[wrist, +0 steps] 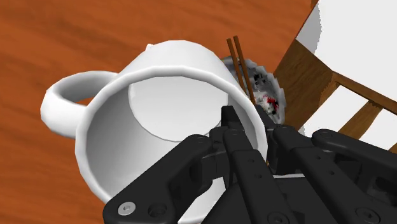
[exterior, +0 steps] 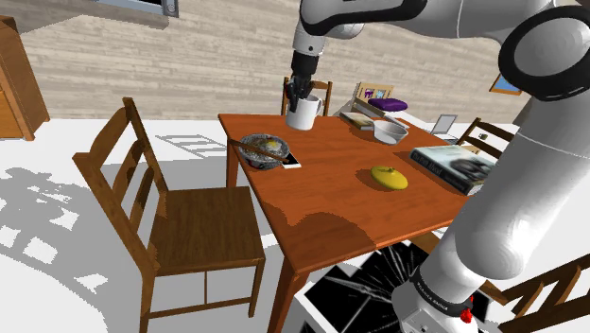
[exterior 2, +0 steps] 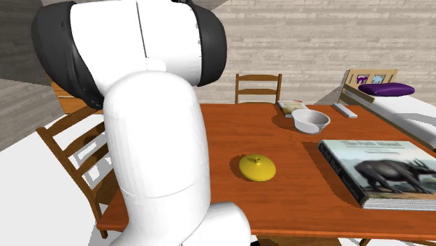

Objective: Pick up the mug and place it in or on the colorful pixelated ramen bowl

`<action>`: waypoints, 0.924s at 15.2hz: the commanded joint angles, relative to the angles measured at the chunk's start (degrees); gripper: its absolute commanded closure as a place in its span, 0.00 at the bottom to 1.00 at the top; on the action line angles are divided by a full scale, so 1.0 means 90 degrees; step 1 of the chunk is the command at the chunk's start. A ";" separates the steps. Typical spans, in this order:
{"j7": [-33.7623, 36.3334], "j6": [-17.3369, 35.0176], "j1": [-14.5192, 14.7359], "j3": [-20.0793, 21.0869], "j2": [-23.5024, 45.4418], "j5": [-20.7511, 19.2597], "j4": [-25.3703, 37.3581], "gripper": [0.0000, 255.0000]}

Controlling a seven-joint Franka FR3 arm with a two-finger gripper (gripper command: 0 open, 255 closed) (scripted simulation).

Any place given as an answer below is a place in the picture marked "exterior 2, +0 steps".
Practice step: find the large book with animal cover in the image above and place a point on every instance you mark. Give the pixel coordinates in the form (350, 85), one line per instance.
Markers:
(385, 170)

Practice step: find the wooden chair with slat back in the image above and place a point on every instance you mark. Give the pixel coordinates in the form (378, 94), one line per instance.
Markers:
(76, 160)
(258, 89)

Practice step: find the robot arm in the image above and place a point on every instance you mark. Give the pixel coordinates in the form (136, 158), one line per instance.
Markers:
(156, 136)

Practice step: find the yellow round lid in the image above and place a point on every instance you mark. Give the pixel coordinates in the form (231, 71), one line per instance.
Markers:
(257, 168)

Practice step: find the wooden bed with purple pillow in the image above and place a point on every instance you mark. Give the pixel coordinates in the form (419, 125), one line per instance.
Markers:
(398, 105)

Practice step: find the small book with pale cover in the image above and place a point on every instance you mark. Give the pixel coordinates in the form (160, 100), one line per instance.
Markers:
(290, 106)

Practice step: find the wooden dining table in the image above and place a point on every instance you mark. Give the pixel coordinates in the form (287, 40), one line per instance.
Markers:
(272, 204)

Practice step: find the orange wooden cabinet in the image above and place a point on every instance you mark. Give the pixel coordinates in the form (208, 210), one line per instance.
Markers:
(68, 100)

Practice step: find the grey remote control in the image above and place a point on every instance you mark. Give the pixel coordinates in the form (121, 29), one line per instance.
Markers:
(344, 110)

